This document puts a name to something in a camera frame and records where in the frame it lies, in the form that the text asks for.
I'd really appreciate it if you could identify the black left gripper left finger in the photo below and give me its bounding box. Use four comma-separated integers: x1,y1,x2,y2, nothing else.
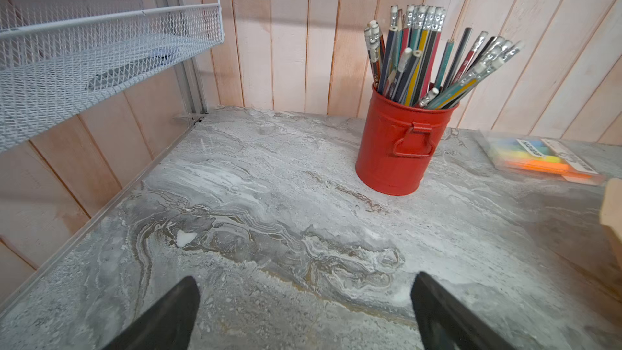
105,276,200,349

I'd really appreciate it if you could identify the highlighter pack in plastic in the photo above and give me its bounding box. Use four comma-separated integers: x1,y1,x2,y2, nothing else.
476,132,606,186

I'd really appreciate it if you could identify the white wire mesh shelf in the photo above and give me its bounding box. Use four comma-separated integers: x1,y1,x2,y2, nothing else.
1,0,225,151

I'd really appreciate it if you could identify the beige wavy fruit bowl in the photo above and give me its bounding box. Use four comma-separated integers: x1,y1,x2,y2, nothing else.
599,178,622,267

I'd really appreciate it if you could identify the bundle of coloured pencils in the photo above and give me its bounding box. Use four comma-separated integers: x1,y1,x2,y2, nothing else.
364,5,524,110

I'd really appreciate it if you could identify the red metal pencil bucket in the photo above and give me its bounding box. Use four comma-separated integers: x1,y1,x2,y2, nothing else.
356,90,453,196

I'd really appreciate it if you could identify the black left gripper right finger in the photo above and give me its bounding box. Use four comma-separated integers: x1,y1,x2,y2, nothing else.
411,272,513,349

